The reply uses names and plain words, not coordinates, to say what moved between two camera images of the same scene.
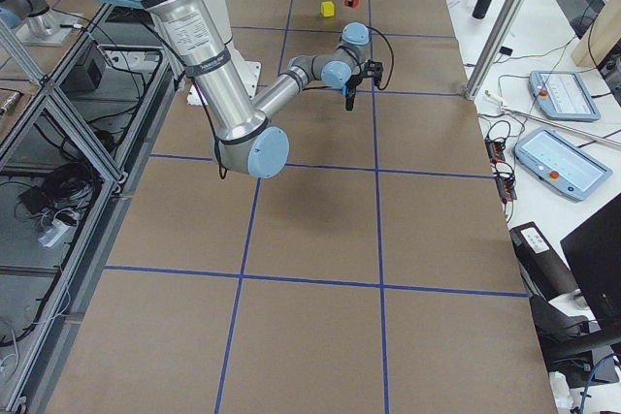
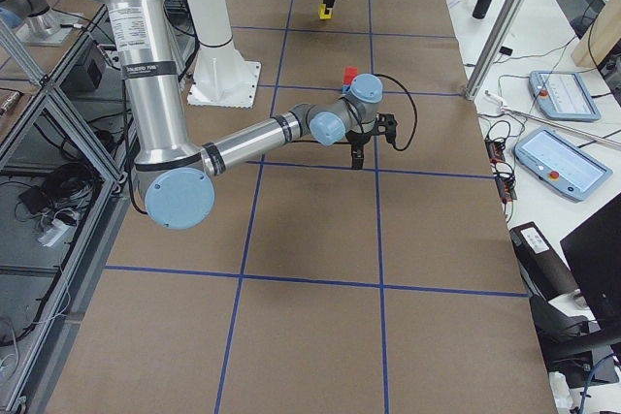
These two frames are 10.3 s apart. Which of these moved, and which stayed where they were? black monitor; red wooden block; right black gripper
Moved: red wooden block; right black gripper
Stayed: black monitor
